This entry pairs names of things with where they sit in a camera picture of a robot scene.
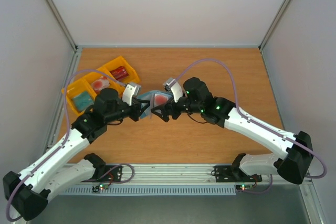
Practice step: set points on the white red-dot card stack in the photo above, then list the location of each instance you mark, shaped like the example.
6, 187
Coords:
100, 83

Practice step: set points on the right small circuit board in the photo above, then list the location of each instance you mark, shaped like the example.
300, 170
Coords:
245, 187

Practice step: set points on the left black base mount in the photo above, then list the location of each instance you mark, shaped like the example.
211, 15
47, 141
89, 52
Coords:
107, 174

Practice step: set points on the grey slotted cable duct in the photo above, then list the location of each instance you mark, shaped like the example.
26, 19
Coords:
152, 190

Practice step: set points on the red card stack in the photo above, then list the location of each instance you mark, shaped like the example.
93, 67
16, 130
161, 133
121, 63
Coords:
119, 73

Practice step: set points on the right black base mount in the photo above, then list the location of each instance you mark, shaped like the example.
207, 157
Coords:
227, 173

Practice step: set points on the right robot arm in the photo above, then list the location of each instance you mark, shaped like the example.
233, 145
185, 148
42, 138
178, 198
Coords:
290, 155

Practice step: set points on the yellow bin far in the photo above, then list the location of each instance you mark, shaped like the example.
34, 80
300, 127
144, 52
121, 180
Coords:
120, 61

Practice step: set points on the teal card holder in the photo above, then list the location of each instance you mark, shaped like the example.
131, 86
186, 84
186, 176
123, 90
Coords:
147, 96

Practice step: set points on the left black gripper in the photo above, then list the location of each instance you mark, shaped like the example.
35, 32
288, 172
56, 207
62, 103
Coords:
138, 108

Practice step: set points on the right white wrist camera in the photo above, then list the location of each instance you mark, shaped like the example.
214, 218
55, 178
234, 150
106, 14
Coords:
172, 85

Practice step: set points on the teal card stack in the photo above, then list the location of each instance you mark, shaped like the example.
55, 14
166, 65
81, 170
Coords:
82, 101

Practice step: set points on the small circuit board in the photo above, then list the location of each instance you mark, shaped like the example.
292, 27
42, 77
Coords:
245, 187
100, 187

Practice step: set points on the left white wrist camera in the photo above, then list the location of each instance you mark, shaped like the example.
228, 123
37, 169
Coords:
131, 90

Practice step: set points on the aluminium front rail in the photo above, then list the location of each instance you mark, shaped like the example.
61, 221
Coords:
170, 174

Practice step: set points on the left small circuit board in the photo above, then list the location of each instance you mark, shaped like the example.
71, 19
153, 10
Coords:
100, 187

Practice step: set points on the yellow bin near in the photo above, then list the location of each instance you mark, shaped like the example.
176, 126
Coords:
76, 88

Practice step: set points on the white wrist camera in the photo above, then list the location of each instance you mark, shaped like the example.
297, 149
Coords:
131, 90
172, 85

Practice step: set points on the yellow bin middle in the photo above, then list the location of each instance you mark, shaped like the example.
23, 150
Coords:
92, 76

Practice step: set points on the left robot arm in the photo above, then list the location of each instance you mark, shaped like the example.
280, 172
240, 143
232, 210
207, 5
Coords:
29, 191

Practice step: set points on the yellow bin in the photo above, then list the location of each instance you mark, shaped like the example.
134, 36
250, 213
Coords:
120, 61
76, 88
92, 76

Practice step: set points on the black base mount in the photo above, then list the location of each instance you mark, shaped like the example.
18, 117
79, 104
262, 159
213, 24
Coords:
227, 173
107, 174

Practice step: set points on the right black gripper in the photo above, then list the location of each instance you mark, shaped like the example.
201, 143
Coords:
171, 108

